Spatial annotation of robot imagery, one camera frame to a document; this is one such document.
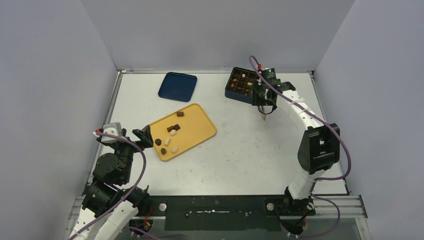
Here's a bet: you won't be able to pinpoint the white bar chocolate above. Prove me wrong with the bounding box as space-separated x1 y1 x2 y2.
164 138 171 146

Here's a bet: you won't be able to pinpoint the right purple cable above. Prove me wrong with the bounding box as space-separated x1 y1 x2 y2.
248 55 352 238

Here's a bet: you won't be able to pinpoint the dark blue box lid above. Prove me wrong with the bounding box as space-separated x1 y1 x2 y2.
158 72 198 103

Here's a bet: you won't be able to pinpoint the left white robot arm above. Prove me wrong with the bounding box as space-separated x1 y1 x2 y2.
69 122 154 240

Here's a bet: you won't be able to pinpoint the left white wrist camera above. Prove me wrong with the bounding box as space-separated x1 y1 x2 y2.
100 122 123 144

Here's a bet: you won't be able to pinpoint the yellow plastic tray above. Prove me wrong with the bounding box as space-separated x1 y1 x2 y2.
150 103 217 162

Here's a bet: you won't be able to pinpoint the white swirl chocolate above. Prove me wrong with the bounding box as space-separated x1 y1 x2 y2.
171 146 179 154

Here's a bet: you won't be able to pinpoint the dark blue chocolate box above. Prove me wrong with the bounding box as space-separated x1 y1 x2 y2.
224 67 259 105

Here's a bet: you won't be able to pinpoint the white teardrop chocolate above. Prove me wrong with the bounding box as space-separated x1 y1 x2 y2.
169 129 177 137

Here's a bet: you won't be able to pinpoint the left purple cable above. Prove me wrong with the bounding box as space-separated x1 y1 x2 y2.
67 130 147 240

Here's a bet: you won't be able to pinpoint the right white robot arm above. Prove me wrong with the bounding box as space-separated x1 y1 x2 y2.
251 68 340 214

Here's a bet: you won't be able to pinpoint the purple cable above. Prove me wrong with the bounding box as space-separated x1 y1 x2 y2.
248 55 352 238
67 130 147 240

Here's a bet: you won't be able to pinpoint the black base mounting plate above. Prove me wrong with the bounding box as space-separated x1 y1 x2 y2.
129 194 316 232

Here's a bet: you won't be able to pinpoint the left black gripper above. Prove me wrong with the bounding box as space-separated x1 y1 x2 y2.
110 124 153 183

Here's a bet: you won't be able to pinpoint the brown bar chocolate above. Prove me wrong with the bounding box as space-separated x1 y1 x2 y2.
167 125 175 133

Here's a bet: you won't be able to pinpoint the metal serving tongs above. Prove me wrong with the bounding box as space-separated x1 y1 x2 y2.
258 106 267 121

